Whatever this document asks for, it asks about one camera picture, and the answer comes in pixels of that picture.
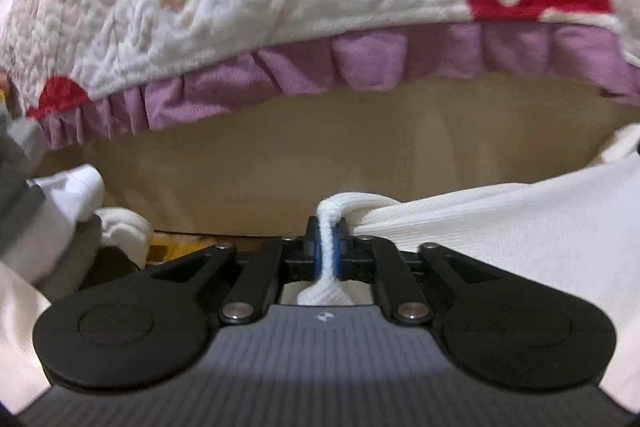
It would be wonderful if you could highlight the white waffle garment green trim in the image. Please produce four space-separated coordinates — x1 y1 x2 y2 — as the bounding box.
317 124 639 411

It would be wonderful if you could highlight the grey folded garment top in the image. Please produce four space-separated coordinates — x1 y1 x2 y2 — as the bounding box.
1 109 48 254

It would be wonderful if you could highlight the quilted bear bedspread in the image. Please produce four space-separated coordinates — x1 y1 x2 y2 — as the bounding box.
1 0 639 148

